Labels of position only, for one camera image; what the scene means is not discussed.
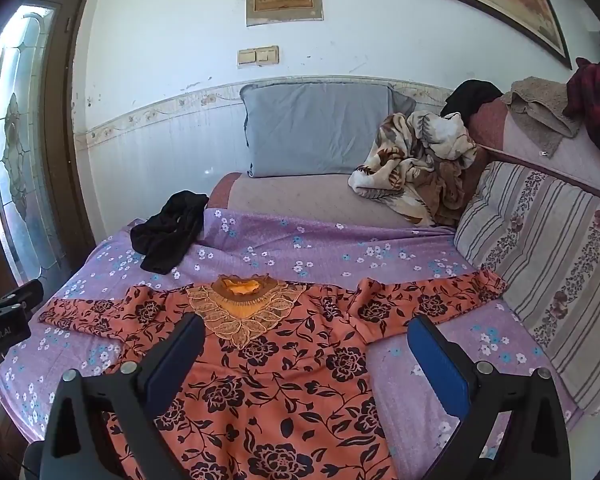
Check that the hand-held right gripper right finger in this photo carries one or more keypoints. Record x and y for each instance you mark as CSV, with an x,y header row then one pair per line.
x,y
440,365

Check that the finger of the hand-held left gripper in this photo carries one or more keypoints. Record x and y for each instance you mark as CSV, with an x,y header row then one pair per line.
x,y
22,294

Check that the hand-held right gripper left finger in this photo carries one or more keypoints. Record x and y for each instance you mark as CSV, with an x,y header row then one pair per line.
x,y
175,365

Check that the orange floral dress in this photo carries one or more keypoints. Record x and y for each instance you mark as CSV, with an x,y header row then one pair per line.
x,y
290,385

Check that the black crumpled garment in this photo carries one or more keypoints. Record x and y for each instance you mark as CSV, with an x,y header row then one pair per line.
x,y
172,230

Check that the striped floral sofa cushion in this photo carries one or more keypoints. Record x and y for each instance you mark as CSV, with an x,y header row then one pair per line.
x,y
555,260

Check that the wooden stained glass door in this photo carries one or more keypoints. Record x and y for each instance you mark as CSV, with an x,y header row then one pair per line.
x,y
25,135

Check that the purple floral bedsheet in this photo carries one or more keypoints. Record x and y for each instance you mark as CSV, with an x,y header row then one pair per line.
x,y
305,250

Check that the beige brown floral blanket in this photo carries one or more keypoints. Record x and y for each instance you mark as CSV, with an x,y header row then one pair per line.
x,y
415,170

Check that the pink mattress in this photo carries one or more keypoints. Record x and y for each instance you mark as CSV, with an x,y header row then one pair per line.
x,y
290,195

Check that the pink sofa backrest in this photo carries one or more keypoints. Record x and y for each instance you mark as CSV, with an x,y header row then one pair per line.
x,y
500,130

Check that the grey pillow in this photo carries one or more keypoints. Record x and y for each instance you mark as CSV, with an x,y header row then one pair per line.
x,y
315,130

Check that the black cloth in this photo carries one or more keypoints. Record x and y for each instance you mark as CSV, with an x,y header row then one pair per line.
x,y
472,95

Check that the brown towel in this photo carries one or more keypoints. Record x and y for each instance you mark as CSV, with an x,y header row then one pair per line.
x,y
545,110

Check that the beige wall light switch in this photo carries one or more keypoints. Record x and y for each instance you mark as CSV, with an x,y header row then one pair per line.
x,y
257,56

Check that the small framed wall plaque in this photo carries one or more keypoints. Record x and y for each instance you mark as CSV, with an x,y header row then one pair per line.
x,y
284,0

